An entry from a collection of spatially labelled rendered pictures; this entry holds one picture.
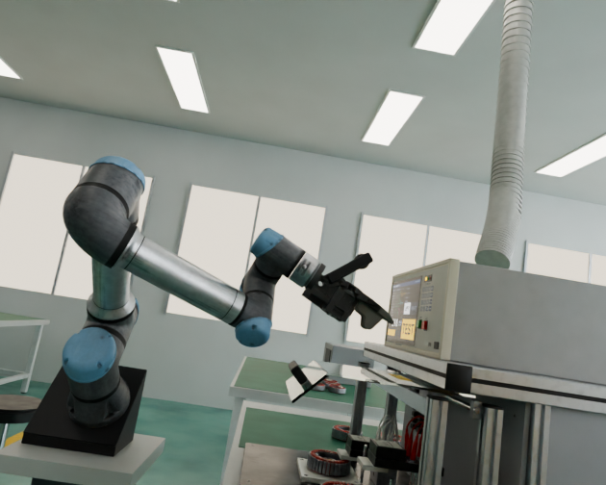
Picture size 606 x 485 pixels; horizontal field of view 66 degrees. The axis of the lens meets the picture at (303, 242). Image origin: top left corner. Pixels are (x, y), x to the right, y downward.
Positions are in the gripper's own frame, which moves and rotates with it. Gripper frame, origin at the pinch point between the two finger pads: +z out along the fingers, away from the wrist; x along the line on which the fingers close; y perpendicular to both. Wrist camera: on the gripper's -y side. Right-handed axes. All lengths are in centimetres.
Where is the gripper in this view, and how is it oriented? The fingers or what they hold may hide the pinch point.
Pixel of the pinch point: (390, 317)
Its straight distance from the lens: 109.8
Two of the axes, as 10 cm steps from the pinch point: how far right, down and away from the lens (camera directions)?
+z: 8.3, 5.6, -0.2
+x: 0.8, -1.5, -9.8
